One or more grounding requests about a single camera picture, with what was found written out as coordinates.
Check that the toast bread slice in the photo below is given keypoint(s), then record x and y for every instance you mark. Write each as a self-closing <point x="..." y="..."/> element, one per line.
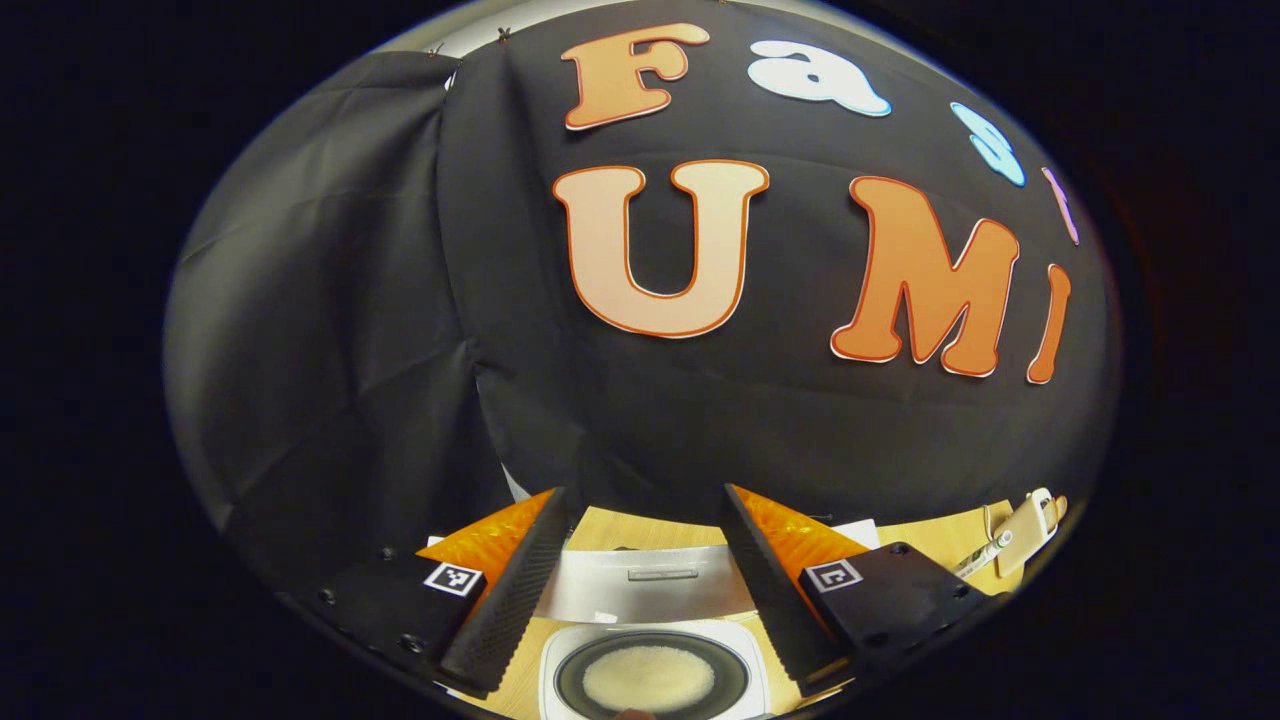
<point x="1060" y="508"/>

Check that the black backdrop cloth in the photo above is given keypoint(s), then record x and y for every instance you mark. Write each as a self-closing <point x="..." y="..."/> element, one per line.
<point x="350" y="300"/>

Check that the white rice cooker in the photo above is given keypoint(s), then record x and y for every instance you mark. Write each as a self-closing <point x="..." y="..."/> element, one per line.
<point x="650" y="595"/>

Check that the white rice heap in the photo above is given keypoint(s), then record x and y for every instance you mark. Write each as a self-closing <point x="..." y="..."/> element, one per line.
<point x="650" y="680"/>

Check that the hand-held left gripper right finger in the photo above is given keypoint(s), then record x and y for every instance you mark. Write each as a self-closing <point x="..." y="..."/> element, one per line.
<point x="775" y="600"/>

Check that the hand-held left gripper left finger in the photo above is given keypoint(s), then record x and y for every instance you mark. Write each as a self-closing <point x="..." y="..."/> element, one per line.
<point x="515" y="610"/>

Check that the white toaster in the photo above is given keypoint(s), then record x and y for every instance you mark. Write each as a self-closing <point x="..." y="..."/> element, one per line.
<point x="1025" y="530"/>

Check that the white drink bottle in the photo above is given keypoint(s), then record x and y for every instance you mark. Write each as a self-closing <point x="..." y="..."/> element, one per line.
<point x="985" y="555"/>

